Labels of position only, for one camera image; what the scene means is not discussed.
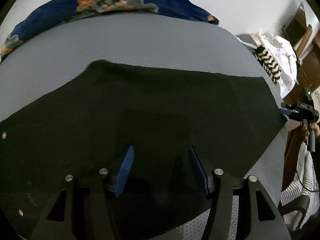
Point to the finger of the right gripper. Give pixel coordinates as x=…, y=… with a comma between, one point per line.
x=284, y=111
x=285, y=105

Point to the white dotted pillow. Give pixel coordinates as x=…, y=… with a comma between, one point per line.
x=285, y=56

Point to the black pants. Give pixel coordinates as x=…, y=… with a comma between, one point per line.
x=83, y=130

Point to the black white zigzag cloth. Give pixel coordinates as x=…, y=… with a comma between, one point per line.
x=268, y=63

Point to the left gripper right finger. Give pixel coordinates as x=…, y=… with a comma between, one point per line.
x=240, y=208

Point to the blue floral blanket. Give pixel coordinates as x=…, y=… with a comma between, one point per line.
x=57, y=12

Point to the wooden wardrobe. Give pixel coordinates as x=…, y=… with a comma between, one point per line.
x=304, y=39

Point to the grey mesh mattress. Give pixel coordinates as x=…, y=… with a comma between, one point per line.
x=53, y=58

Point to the striped shirt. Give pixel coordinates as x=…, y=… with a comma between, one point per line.
x=304, y=184

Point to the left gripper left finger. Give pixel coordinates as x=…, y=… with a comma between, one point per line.
x=80, y=214

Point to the person's right hand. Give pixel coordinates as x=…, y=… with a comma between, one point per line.
x=306, y=131

